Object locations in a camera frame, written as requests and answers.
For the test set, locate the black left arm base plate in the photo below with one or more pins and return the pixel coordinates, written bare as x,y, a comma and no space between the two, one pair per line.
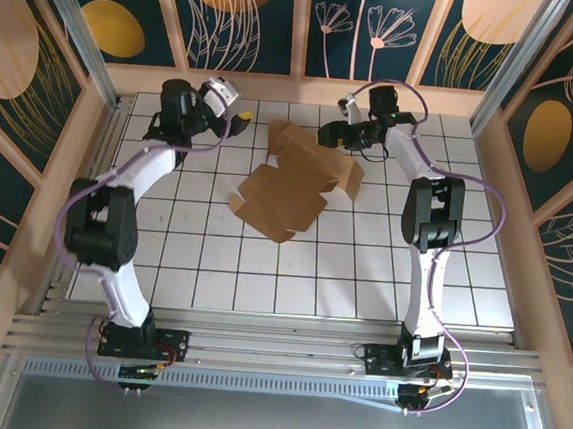
175,340

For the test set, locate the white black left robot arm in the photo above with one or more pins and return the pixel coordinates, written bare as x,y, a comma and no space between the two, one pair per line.
124,290

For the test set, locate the aluminium rail frame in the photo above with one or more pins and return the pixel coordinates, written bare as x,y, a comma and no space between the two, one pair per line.
275,346

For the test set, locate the brown cardboard box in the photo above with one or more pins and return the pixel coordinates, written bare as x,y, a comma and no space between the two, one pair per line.
288,194

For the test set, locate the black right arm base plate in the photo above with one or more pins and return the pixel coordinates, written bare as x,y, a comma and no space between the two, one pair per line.
379,360

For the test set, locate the aluminium side rail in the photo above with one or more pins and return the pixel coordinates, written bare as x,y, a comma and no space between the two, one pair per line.
113,124

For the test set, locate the grey metal sheet tray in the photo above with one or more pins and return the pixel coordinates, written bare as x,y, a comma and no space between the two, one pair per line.
268,424

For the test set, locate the aluminium corner post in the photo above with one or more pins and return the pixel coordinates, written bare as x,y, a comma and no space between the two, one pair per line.
77,25
516,59

